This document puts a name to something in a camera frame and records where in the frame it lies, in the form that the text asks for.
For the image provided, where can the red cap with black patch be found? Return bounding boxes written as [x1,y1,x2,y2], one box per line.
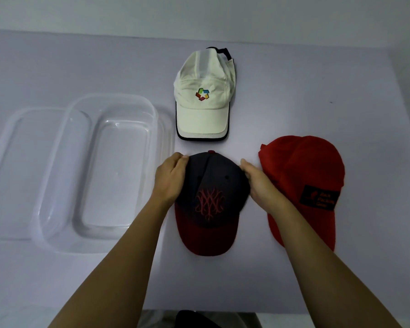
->
[258,135,346,252]

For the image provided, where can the clear plastic lid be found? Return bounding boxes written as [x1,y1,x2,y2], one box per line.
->
[0,106,93,241]

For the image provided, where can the person's left hand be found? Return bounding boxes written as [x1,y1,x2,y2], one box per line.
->
[151,152,190,206]

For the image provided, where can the person's left forearm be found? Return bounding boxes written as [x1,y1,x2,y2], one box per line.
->
[47,194,176,328]

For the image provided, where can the person's right forearm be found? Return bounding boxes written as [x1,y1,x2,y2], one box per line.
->
[266,198,403,328]

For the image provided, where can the dark cap with red brim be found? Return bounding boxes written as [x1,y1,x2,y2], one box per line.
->
[174,150,251,256]

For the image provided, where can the clear plastic container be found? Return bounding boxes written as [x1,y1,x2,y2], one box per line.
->
[31,93,175,254]

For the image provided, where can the black object under table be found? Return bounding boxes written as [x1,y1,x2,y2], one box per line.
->
[174,310,223,328]

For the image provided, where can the person's right hand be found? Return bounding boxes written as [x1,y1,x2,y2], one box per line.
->
[239,159,287,214]

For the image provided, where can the white cap with colourful logo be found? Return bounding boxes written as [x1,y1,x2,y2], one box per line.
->
[173,47,237,142]

